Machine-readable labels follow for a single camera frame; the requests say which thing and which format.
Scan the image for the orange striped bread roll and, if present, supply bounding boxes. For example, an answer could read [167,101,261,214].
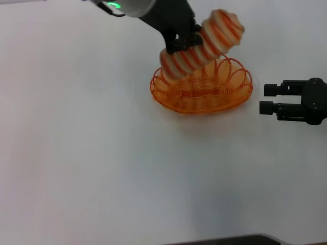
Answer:
[159,9,246,81]

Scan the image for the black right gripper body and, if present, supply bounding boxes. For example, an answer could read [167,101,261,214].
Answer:
[298,77,327,126]

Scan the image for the orange wire basket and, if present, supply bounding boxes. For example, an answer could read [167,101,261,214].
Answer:
[150,57,254,115]

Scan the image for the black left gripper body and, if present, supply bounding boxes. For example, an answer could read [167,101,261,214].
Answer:
[138,0,198,49]

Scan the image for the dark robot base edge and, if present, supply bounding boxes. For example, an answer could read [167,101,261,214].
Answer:
[163,233,282,245]

